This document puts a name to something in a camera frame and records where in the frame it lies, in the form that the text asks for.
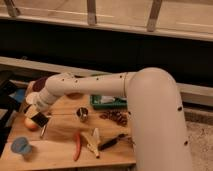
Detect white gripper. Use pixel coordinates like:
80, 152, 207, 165
25, 88, 58, 118

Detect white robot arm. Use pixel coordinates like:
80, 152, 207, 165
26, 68, 193, 171

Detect white plastic cup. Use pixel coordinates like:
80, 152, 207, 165
26, 92, 38, 104

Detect blue plastic cup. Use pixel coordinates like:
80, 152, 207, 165
10, 137, 32, 156

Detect small metal cup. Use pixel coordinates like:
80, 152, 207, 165
77, 107, 88, 122

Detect red yellow apple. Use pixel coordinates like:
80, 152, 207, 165
24, 118, 39, 131

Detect blue cloth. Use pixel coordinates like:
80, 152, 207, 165
11, 88, 26, 102

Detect metal spoon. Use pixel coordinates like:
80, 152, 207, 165
40, 124, 47, 139

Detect purple bowl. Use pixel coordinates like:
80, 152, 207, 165
32, 77, 47, 92

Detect orange bowl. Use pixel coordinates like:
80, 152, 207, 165
66, 93, 84, 99

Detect red chili pepper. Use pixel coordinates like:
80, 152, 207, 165
73, 131, 81, 161

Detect green plastic tray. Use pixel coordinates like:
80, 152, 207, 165
90, 95, 127, 110

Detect crumpled clear plastic bags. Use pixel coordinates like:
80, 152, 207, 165
100, 96, 126, 103

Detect bunch of dark grapes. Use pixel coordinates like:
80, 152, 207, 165
100, 111, 128, 126

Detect black handled dish brush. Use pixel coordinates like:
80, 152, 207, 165
98, 133, 135, 151

